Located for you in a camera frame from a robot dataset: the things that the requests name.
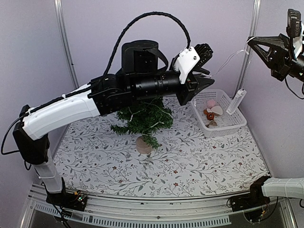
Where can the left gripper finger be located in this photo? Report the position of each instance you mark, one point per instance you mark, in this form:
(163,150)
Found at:
(203,83)
(201,72)

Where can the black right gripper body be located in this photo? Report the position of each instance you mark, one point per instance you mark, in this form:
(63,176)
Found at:
(285,60)

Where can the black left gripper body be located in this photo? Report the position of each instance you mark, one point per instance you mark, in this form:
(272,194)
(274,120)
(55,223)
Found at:
(184,97)

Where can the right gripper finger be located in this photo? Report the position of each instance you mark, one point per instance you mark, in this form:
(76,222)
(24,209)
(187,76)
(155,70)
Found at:
(263,54)
(266,41)

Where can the white plastic basket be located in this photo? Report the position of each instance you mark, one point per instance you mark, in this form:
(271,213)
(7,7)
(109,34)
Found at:
(227,123)

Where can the red ball ornament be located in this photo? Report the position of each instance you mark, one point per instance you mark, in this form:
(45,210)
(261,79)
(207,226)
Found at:
(210,116)

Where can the small green christmas tree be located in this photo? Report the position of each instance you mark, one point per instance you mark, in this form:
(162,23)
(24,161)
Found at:
(145,118)

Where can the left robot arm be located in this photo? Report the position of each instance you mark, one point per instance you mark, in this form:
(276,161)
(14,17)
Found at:
(135,71)

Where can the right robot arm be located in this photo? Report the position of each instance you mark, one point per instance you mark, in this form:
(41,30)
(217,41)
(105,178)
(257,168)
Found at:
(274,108)

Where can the pink pompom ornament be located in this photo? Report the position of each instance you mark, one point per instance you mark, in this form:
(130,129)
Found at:
(211,104)

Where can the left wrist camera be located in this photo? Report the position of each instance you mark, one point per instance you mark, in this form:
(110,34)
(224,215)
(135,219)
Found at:
(205,54)

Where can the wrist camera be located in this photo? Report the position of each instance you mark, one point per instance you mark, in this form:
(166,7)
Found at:
(205,54)
(294,23)

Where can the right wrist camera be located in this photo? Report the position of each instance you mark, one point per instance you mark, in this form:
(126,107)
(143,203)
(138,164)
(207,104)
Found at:
(294,23)

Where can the front aluminium rail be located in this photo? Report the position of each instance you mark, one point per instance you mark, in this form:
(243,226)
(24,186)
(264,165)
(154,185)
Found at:
(113,211)

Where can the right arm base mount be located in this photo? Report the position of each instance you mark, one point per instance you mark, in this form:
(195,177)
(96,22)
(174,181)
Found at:
(254,206)

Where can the left aluminium frame post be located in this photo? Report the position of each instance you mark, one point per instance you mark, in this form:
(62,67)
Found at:
(65,43)

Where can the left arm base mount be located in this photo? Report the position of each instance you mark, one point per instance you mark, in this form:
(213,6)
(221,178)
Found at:
(68,200)

